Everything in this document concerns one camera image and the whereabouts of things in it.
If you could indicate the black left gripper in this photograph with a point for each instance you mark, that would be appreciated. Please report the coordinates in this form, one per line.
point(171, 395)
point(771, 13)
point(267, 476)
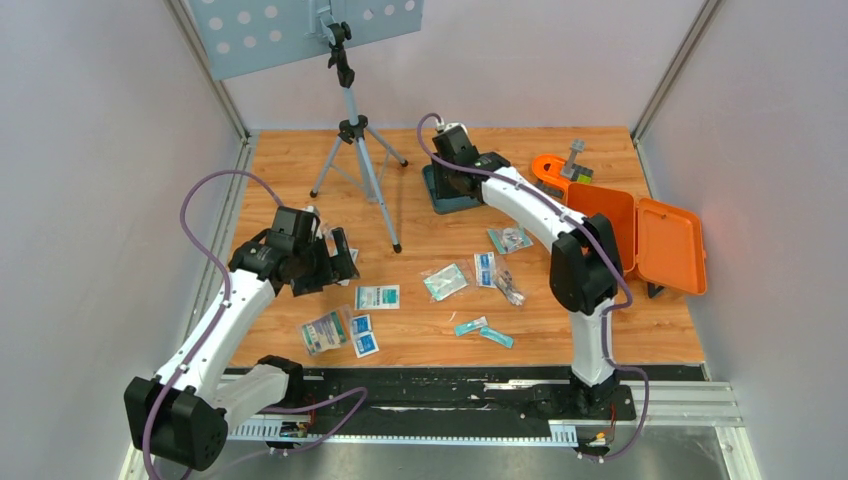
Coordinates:
point(337, 268)

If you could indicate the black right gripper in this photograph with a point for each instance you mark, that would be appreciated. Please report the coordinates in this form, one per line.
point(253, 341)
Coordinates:
point(442, 190)

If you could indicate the teal divided tray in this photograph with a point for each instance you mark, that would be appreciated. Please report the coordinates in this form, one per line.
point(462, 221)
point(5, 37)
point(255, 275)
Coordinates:
point(444, 206)

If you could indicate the clear bag teal gauze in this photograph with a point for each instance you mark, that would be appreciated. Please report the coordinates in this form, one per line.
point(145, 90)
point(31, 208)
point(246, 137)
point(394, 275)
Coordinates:
point(445, 282)

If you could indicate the clear bag cotton swabs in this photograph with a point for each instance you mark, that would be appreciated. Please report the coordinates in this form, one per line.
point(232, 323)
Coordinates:
point(504, 282)

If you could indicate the teal sachet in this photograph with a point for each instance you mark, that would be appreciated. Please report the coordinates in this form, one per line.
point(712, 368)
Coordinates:
point(497, 337)
point(470, 326)

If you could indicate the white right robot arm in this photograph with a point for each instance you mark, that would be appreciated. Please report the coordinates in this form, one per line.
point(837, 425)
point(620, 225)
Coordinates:
point(585, 269)

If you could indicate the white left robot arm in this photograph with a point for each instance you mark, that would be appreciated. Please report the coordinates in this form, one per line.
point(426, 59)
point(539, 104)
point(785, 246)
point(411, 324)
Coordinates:
point(183, 413)

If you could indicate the orange medicine box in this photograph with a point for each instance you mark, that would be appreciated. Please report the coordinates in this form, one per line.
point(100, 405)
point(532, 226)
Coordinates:
point(660, 243)

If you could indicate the white teal dressing packet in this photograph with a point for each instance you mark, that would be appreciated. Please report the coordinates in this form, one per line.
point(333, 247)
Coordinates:
point(354, 252)

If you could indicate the clear bag white cotton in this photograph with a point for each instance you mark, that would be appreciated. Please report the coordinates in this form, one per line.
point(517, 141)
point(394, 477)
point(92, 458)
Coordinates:
point(320, 228)

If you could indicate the white teal gauze packet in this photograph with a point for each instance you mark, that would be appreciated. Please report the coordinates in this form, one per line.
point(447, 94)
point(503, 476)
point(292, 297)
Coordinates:
point(385, 297)

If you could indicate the clear bag bandage pack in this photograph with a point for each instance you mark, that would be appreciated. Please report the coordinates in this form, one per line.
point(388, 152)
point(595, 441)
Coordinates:
point(328, 332)

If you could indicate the blue alcohol pad pair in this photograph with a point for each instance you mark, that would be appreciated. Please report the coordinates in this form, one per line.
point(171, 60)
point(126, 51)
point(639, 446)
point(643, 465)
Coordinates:
point(363, 337)

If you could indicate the grey tripod stand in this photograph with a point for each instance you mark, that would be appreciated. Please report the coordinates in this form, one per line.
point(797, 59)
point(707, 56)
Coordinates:
point(353, 130)

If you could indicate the teal header tape bag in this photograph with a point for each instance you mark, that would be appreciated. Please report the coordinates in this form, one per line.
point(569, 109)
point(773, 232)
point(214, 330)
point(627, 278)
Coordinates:
point(510, 239)

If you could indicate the blue white wipe packets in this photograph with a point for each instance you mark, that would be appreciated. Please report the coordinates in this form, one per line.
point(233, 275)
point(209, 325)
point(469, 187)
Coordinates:
point(485, 269)

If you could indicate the perforated grey panel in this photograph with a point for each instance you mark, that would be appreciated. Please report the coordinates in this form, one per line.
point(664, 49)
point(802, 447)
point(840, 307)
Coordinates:
point(242, 37)

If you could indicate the orange ring toy stand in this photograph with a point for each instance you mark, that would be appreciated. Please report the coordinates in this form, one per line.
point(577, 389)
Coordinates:
point(555, 174)

